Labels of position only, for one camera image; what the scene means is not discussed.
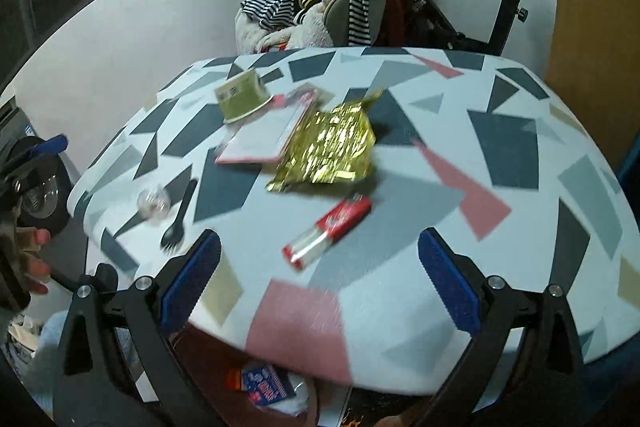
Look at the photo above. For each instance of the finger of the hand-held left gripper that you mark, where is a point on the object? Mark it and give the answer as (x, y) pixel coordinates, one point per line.
(50, 147)

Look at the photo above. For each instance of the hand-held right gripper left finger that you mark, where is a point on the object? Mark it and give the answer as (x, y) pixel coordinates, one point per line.
(190, 282)

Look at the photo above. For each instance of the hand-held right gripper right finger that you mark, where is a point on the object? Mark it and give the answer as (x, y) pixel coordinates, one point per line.
(450, 284)

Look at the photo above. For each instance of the brown bin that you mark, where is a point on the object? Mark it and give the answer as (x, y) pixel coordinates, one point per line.
(215, 367)

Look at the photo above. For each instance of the blue cardboard box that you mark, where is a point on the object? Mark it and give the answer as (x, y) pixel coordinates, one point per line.
(265, 384)

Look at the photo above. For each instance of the red and white wrapper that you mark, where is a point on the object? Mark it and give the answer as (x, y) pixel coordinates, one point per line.
(340, 219)

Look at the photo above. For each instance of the white plastic bag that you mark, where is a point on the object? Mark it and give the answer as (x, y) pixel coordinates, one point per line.
(300, 399)

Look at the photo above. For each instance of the person's left hand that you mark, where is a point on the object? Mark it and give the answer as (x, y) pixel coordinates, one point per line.
(32, 264)

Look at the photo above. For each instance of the black plastic spork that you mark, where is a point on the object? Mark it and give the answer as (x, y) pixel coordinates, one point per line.
(182, 207)

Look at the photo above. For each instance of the person's leg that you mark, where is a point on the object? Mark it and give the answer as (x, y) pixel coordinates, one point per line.
(47, 357)

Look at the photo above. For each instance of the pink card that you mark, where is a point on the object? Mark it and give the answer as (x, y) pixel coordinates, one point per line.
(260, 137)

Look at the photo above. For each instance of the gold foil wrapper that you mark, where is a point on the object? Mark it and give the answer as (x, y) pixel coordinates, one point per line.
(325, 147)

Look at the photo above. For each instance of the paper cup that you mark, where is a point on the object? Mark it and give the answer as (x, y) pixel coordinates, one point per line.
(245, 99)

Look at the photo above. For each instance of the wooden door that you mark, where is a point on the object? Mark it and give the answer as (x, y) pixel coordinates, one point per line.
(590, 57)

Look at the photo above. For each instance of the red garment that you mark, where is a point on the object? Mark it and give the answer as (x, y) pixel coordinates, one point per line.
(395, 7)

